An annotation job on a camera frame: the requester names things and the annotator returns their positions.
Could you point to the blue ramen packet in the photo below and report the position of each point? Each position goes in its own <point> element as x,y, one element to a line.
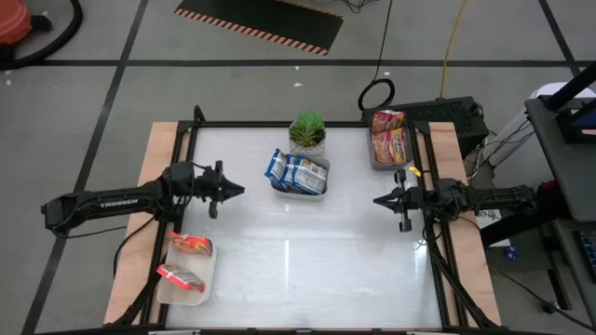
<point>289,172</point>
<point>276,166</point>
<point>309,178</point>

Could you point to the light wooden side board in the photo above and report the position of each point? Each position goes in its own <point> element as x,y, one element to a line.
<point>158,144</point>
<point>444,144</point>

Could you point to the orange chicken ramen packet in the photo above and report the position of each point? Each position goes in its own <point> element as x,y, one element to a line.
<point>192,244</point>

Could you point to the black desk monitor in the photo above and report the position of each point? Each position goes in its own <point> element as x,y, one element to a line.
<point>577,125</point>

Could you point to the green plant in white pot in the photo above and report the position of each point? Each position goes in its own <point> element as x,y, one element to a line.
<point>307,128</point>

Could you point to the black keyboard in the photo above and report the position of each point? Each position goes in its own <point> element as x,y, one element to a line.
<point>587,256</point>

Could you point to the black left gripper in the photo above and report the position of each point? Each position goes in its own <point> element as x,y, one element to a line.
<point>209,186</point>

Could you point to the black table frame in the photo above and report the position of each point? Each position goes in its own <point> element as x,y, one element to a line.
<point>233,124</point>

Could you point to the white paper sheet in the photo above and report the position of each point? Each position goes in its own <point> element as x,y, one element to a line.
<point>489,219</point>

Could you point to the red roast beef ramen packet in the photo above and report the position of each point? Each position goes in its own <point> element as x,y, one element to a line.
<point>392,146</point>
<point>387,121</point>
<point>181,277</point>

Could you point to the light grey plastic bin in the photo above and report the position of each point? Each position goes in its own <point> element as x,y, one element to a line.
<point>324,183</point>

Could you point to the white plastic bin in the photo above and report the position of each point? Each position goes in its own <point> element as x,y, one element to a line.
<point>209,274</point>

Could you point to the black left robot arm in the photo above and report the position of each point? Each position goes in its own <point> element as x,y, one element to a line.
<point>116,202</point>

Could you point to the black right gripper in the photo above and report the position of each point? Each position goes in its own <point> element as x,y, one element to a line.
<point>412,197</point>

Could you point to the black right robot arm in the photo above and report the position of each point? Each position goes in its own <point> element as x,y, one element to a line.
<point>503,197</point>

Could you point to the black slanted pole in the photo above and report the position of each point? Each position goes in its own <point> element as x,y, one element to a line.
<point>570,86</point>

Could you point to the dark grey plastic bin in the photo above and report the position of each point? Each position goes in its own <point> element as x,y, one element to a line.
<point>372,158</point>

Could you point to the grey desk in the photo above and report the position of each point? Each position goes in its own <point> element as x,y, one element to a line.
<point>568,172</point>

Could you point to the orange vacuum cleaner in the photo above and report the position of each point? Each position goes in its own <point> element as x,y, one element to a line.
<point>11,21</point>

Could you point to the black desk leg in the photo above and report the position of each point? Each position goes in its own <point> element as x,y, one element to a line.
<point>521,228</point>

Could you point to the small blue object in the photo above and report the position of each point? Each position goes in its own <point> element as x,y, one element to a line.
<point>512,253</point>

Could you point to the black hazard-striped floor mat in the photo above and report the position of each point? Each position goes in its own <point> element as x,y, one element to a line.
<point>261,21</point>

